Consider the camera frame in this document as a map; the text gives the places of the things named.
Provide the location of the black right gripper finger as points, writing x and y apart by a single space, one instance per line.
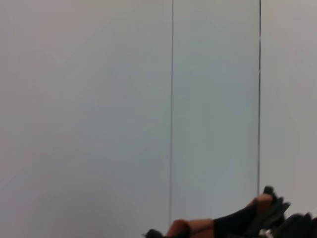
301 225
278 208

